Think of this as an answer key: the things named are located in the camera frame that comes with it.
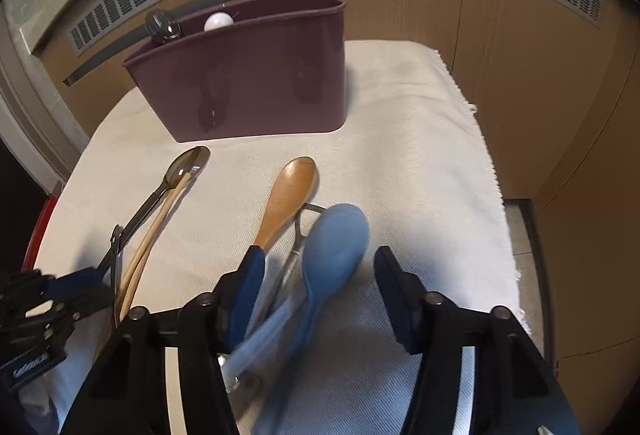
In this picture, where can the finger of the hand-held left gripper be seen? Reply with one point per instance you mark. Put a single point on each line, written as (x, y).
(90, 305)
(77, 280)

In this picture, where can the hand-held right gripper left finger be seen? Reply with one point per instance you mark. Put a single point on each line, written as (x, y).
(252, 275)

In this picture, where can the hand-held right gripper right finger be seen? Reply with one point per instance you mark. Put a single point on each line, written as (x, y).
(395, 295)

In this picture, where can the pale blue plastic spoon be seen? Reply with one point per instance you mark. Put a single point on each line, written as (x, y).
(265, 330)

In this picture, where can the wooden spoon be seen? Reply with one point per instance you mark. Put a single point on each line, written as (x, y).
(290, 190)

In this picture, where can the translucent grey plastic spoon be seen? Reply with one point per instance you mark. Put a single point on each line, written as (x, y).
(190, 165)
(162, 27)

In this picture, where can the purple plastic utensil holder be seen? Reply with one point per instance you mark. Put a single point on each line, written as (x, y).
(250, 75)

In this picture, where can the red object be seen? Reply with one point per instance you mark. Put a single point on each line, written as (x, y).
(42, 225)

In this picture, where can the white woven cloth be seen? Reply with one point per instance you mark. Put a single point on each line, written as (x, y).
(425, 165)

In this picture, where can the white round utensil end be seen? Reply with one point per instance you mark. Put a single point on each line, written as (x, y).
(217, 21)

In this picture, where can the wooden cabinet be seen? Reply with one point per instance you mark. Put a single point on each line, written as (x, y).
(410, 15)

